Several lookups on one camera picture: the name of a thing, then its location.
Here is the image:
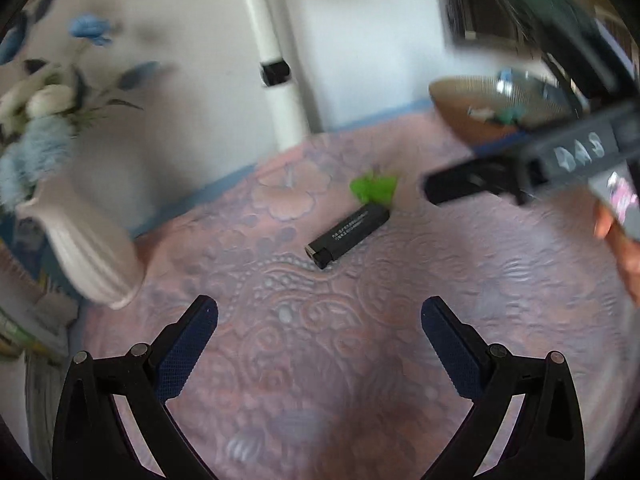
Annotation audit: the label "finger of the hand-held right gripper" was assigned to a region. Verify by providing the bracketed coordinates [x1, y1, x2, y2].
[422, 152, 527, 207]

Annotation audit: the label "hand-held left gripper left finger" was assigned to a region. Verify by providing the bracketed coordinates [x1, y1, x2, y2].
[51, 295, 219, 480]

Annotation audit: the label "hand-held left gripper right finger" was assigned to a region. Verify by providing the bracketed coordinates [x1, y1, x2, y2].
[421, 296, 586, 480]

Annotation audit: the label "plain black lighter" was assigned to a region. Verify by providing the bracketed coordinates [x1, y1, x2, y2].
[305, 204, 391, 271]

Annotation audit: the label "person's right hand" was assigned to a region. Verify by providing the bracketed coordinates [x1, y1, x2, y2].
[594, 200, 640, 307]

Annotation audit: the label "green hair clip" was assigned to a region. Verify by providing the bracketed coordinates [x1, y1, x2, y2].
[350, 172, 401, 209]

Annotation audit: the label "pink patterned blanket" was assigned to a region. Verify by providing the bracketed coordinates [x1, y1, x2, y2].
[75, 110, 640, 480]

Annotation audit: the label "white ribbed vase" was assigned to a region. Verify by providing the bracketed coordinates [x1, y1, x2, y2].
[15, 170, 146, 310]

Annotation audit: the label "row of upright books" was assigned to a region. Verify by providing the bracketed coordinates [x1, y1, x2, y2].
[0, 240, 82, 362]

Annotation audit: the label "black monitor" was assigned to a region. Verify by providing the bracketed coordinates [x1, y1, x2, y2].
[440, 0, 551, 57]

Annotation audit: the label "black pole clamp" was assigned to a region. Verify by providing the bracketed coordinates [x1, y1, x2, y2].
[260, 60, 292, 89]

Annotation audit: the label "white lamp pole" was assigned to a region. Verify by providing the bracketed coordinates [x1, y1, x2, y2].
[234, 0, 307, 152]

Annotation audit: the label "blue and white artificial flowers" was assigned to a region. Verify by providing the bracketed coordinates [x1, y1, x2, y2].
[0, 0, 167, 212]

